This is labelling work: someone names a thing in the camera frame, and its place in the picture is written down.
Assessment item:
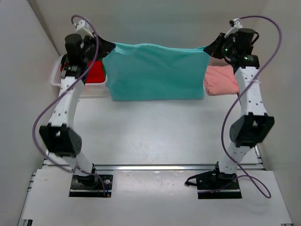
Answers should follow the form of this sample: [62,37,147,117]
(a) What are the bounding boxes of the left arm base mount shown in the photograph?
[69,173,113,198]

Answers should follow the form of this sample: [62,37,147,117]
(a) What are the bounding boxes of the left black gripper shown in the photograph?
[84,31,118,61]

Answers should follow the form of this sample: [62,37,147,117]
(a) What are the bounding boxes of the green t shirt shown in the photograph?
[60,54,106,75]

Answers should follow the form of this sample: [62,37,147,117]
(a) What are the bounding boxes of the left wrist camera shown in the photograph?
[74,20,93,38]

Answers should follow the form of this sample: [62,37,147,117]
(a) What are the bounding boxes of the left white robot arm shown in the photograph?
[39,33,116,187]

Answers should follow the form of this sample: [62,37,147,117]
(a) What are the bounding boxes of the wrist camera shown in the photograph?
[224,18,243,38]
[74,20,93,38]

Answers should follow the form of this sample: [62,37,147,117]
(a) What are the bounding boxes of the metal table rail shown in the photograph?
[95,164,214,171]

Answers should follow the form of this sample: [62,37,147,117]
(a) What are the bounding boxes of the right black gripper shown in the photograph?
[204,35,238,61]

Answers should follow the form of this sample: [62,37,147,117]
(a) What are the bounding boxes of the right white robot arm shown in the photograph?
[204,28,275,189]

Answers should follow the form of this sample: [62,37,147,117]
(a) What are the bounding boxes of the white plastic basket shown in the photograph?
[51,55,109,95]

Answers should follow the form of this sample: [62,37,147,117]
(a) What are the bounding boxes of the red t shirt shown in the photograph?
[60,60,106,84]

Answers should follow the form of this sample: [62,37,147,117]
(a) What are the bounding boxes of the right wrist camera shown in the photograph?
[224,18,243,38]

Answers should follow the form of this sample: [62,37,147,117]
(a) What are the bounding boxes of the teal t shirt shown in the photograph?
[103,43,210,101]

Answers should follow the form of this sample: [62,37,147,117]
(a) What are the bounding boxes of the folded pink t shirt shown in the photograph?
[204,65,239,96]

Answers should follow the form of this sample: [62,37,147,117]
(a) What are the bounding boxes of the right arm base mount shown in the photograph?
[184,163,242,200]

